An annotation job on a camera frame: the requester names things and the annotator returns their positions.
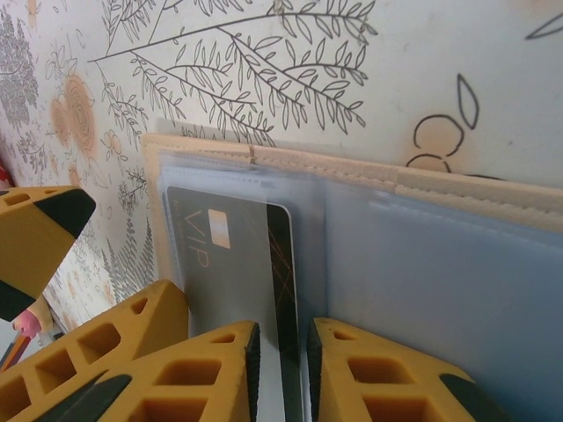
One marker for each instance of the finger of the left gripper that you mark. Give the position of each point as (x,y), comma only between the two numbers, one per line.
(88,347)
(39,233)

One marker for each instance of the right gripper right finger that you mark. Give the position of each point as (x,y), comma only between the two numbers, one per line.
(374,387)

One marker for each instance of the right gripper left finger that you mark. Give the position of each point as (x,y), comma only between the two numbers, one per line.
(189,387)

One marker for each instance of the dark grey VIP card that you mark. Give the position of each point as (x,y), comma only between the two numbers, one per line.
(237,272)

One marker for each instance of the pink plush toy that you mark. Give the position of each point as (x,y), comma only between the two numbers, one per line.
(28,323)

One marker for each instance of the red plush toy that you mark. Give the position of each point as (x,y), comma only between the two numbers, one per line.
(3,175)

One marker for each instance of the floral printed table cloth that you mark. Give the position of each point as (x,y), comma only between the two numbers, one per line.
(308,66)

